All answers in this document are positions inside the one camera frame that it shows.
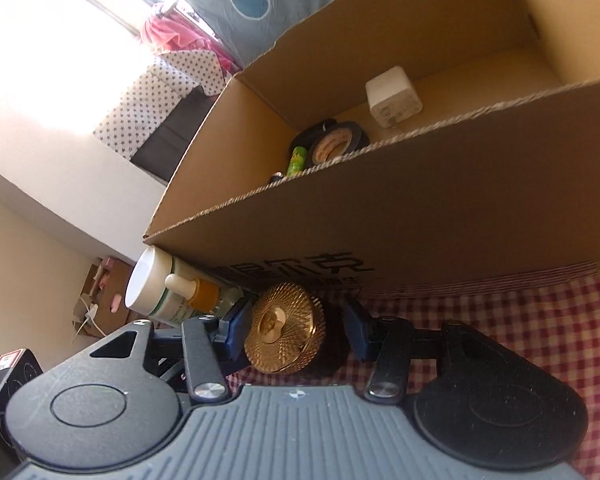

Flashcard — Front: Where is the gold lidded jar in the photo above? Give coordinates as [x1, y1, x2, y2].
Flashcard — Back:
[244, 283, 350, 378]

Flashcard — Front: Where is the white supplement bottle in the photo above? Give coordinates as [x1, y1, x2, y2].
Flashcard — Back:
[124, 245, 244, 328]

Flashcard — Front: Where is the black cylindrical tube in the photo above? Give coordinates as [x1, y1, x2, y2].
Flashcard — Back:
[268, 172, 285, 184]

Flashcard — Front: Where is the green lip balm tube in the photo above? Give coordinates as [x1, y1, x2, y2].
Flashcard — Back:
[286, 145, 308, 178]

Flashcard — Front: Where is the black tape roll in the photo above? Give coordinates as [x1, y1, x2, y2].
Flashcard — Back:
[289, 118, 370, 168]

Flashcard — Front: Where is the white power adapter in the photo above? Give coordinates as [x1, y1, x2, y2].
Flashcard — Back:
[365, 66, 424, 128]

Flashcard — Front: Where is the pink checkered tablecloth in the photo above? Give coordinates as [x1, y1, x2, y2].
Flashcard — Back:
[224, 259, 600, 480]

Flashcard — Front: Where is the black speaker device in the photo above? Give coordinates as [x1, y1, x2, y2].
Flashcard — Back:
[0, 349, 43, 479]

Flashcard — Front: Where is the brown cardboard box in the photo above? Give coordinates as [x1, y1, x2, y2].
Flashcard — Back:
[145, 0, 600, 288]

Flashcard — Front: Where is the polka dot cloth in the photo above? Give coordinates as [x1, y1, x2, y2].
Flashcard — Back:
[94, 49, 228, 160]

